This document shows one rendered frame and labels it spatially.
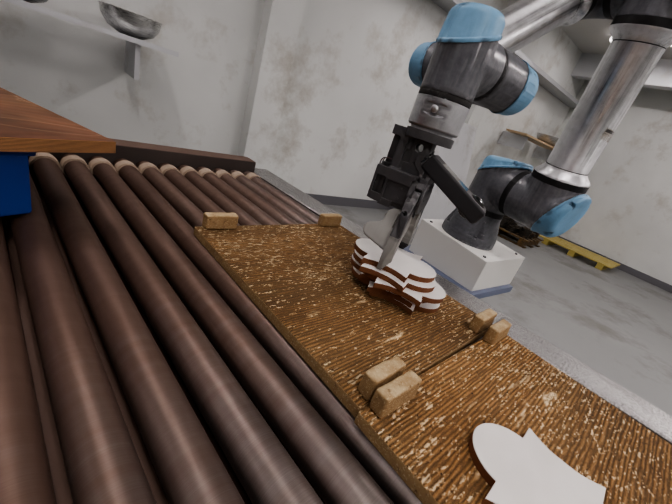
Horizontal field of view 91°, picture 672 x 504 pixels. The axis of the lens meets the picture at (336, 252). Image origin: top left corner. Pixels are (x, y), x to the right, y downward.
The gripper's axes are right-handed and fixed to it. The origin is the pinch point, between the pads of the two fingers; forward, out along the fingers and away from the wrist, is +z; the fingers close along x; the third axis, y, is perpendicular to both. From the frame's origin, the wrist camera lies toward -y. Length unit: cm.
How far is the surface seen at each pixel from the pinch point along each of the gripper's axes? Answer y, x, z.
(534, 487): -22.3, 24.9, 4.5
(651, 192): -276, -749, -48
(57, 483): 10.6, 43.5, 11.7
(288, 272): 12.9, 10.9, 5.5
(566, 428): -27.5, 12.5, 5.5
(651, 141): -237, -770, -130
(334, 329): 1.0, 17.9, 5.5
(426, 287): -6.6, 3.9, 0.7
